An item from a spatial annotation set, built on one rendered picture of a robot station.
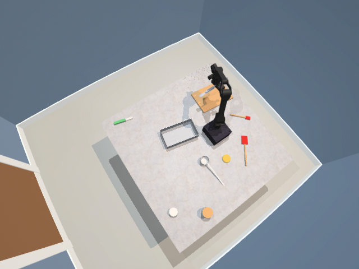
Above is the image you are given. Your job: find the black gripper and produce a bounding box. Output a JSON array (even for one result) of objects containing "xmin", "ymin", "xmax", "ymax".
[{"xmin": 208, "ymin": 74, "xmax": 225, "ymax": 91}]

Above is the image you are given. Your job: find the light wooden board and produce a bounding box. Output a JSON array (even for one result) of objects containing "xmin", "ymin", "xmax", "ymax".
[{"xmin": 191, "ymin": 84, "xmax": 221, "ymax": 113}]

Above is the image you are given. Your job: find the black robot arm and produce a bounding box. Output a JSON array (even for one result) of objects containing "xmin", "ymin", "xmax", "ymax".
[{"xmin": 210, "ymin": 63, "xmax": 232, "ymax": 130}]

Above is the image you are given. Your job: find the white spoon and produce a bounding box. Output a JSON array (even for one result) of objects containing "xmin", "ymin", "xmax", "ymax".
[{"xmin": 200, "ymin": 156, "xmax": 225, "ymax": 186}]

